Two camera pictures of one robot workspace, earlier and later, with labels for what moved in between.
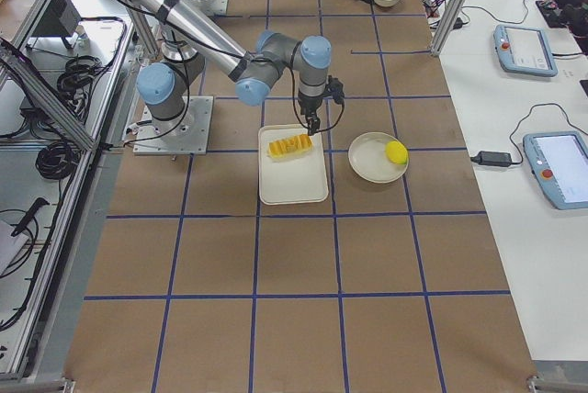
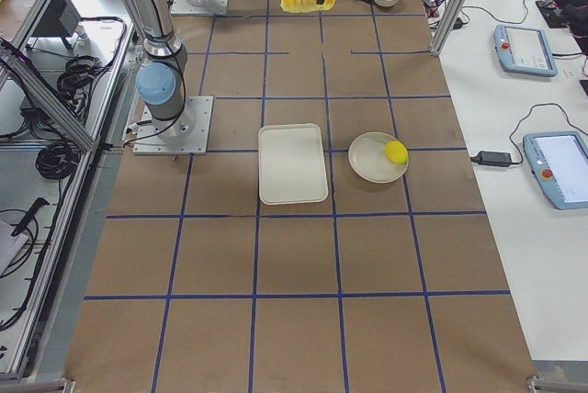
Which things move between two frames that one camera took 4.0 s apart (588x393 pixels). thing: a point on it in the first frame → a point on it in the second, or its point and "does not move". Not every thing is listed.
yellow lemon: [397, 152] does not move
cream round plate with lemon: [367, 159] does not move
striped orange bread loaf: [288, 146] → [305, 1]
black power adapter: [492, 158] does not move
